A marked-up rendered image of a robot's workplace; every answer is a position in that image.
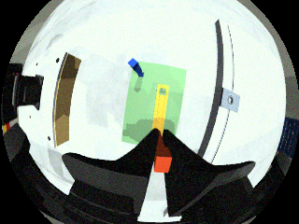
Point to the blue pin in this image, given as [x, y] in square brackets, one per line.
[135, 66]

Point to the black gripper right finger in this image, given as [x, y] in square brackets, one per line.
[190, 177]

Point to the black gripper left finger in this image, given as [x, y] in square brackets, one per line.
[129, 175]

